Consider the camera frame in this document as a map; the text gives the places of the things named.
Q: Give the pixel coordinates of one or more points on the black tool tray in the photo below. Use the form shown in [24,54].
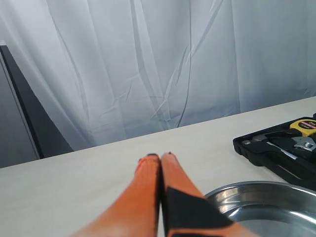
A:
[300,172]

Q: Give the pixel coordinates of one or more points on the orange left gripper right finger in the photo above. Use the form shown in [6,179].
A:
[186,211]

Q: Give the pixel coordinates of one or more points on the dark panel behind curtain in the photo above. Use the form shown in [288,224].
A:
[46,136]

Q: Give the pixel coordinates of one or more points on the white backdrop curtain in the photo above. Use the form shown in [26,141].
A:
[109,70]

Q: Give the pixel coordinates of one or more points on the yellow tape measure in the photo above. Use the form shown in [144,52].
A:
[307,127]

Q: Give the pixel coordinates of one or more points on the black handled hammer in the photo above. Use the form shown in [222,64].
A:
[263,140]

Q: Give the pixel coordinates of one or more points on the stainless steel bowl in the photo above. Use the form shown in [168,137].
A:
[269,209]

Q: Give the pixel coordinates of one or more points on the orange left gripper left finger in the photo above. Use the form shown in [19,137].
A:
[135,212]

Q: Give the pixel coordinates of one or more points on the chrome adjustable wrench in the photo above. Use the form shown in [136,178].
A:
[305,143]

